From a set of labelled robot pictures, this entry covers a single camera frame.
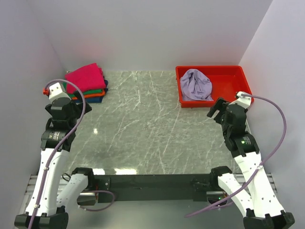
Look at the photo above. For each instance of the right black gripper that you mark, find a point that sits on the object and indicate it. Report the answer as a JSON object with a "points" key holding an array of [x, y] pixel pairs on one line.
{"points": [[219, 104]]}

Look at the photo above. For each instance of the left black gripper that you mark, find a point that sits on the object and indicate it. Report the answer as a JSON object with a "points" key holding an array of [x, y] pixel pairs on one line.
{"points": [[79, 108]]}

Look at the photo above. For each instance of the lavender t shirt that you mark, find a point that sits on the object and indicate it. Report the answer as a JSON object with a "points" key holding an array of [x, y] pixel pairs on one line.
{"points": [[195, 86]]}

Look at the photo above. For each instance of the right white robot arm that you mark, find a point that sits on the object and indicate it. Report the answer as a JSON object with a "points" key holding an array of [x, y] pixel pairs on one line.
{"points": [[257, 202]]}

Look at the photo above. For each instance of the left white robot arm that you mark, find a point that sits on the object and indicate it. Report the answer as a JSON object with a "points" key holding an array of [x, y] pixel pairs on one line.
{"points": [[49, 208]]}

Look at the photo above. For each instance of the folded navy blue t shirt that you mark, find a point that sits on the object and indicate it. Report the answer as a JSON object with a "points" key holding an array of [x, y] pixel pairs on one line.
{"points": [[97, 99]]}

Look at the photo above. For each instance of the folded green t shirt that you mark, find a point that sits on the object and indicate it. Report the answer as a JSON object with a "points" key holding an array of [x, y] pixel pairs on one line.
{"points": [[93, 91]]}

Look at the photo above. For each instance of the folded orange t shirt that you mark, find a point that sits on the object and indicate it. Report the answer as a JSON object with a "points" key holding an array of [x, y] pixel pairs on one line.
{"points": [[73, 97]]}

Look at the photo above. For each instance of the folded pink t shirt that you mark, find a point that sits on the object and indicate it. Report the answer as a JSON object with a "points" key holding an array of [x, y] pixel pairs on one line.
{"points": [[86, 78]]}

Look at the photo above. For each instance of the black base beam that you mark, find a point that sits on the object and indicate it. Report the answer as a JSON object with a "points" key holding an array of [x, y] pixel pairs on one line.
{"points": [[195, 187]]}

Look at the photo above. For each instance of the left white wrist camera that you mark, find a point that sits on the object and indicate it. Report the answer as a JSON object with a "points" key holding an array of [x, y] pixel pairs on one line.
{"points": [[55, 91]]}

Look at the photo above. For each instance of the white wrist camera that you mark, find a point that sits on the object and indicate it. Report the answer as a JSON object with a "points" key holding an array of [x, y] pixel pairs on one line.
{"points": [[242, 99], [55, 91]]}

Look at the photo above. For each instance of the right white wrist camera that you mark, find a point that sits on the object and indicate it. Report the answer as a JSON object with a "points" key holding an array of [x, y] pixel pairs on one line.
{"points": [[242, 99]]}

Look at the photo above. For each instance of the aluminium rail frame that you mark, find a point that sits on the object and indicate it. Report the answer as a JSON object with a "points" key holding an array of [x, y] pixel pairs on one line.
{"points": [[88, 199]]}

